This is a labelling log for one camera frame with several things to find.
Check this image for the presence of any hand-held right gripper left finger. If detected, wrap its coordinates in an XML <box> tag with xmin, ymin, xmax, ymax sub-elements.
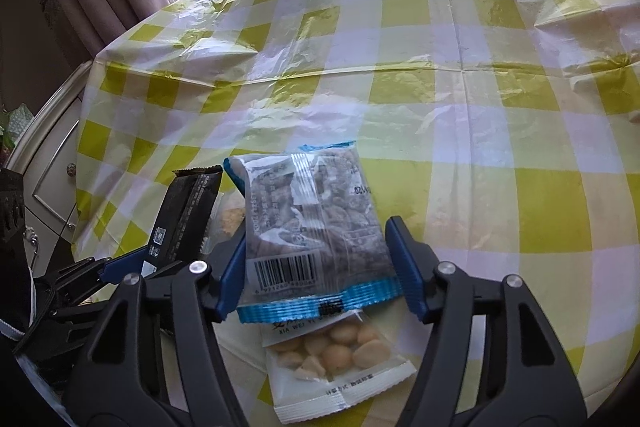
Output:
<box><xmin>64</xmin><ymin>232</ymin><xmax>251</xmax><ymax>427</ymax></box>

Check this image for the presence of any black snack packet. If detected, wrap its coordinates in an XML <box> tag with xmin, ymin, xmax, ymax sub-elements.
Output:
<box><xmin>142</xmin><ymin>166</ymin><xmax>224</xmax><ymax>279</ymax></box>

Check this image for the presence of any yellow checked plastic tablecloth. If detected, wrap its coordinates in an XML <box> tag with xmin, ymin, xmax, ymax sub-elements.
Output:
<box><xmin>72</xmin><ymin>0</ymin><xmax>640</xmax><ymax>427</ymax></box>

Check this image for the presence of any clear blue-edged nut packet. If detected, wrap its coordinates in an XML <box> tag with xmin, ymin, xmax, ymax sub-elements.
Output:
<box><xmin>222</xmin><ymin>139</ymin><xmax>405</xmax><ymax>325</ymax></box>

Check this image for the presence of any white dresser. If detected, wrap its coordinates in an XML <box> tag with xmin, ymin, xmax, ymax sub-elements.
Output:
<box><xmin>0</xmin><ymin>57</ymin><xmax>96</xmax><ymax>268</ymax></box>

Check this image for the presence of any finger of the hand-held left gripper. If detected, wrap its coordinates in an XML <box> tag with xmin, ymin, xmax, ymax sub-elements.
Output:
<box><xmin>15</xmin><ymin>297</ymin><xmax>115</xmax><ymax>358</ymax></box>
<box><xmin>35</xmin><ymin>246</ymin><xmax>161</xmax><ymax>303</ymax></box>

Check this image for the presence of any clear cracker packet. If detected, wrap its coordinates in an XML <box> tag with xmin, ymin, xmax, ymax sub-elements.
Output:
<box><xmin>202</xmin><ymin>192</ymin><xmax>248</xmax><ymax>258</ymax></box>

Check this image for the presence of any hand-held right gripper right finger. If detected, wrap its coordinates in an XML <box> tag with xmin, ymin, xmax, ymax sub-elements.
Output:
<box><xmin>384</xmin><ymin>215</ymin><xmax>596</xmax><ymax>427</ymax></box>

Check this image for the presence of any white nut packet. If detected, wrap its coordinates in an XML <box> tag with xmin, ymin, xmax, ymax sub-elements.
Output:
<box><xmin>260</xmin><ymin>307</ymin><xmax>418</xmax><ymax>425</ymax></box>

